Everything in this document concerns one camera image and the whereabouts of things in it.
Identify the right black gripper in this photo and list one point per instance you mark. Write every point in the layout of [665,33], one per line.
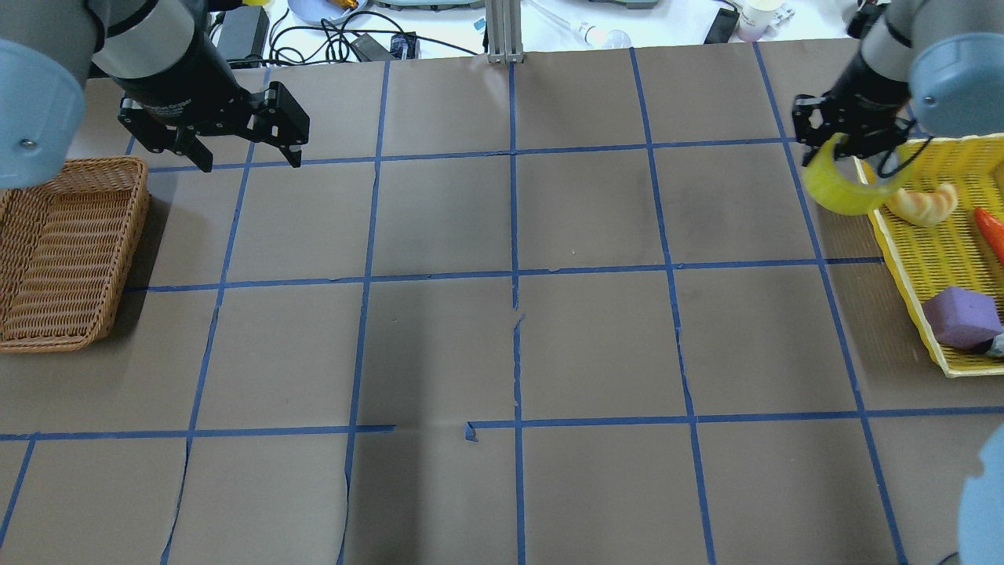
[872,92]

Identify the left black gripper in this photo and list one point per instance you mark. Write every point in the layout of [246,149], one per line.
[179,82]

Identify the yellow tape roll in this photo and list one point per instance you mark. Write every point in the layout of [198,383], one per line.
[825,182]

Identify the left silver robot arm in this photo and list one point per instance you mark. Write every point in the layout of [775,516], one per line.
[48,49]

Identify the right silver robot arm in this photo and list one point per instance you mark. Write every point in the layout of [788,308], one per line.
[910,135]

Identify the black power adapter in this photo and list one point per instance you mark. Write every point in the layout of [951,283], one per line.
[241,36]

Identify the toy croissant bread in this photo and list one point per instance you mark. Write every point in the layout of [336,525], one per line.
[924,209]

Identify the white paper cup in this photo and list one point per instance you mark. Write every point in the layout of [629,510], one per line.
[756,17]

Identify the blue plate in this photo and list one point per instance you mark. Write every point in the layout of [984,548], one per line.
[314,12]

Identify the yellow plastic basket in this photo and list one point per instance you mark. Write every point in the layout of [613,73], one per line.
[924,261]

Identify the black phone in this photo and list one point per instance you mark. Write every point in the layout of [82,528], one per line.
[723,26]

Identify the orange toy carrot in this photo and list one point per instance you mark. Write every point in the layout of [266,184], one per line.
[991,229]

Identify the brass cylinder tool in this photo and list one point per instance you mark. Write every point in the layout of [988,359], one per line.
[345,5]

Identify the brown wicker basket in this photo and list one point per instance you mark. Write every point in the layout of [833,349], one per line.
[67,248]

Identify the small black adapter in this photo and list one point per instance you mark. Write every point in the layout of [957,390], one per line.
[403,46]

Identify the purple foam block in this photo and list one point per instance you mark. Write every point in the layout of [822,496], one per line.
[962,319]

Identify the aluminium frame post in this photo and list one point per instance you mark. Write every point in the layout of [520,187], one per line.
[504,32]

